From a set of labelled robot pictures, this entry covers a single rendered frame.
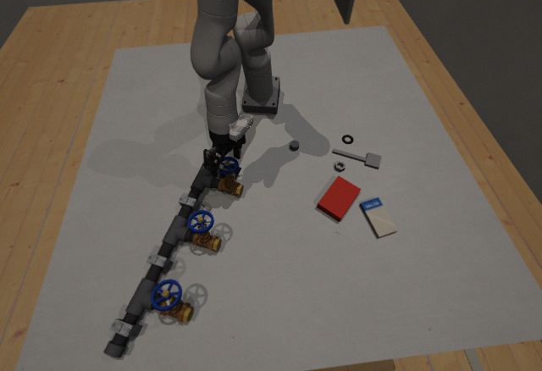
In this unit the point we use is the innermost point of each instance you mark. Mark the dark grey hex nut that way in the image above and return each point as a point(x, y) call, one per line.
point(341, 164)

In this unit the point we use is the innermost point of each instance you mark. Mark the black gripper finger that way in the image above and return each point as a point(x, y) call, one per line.
point(209, 158)
point(237, 146)

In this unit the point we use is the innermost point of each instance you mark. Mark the red box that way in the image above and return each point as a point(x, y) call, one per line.
point(338, 198)

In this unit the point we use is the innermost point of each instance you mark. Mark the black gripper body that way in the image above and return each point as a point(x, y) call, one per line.
point(220, 141)

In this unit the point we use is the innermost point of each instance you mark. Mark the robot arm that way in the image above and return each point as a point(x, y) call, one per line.
point(252, 31)

